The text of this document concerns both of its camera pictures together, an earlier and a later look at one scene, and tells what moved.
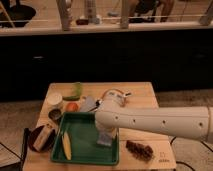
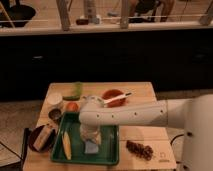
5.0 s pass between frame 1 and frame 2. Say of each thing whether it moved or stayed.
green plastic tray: stayed
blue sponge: moved
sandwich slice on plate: stayed
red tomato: stayed
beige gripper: moved
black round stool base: stayed
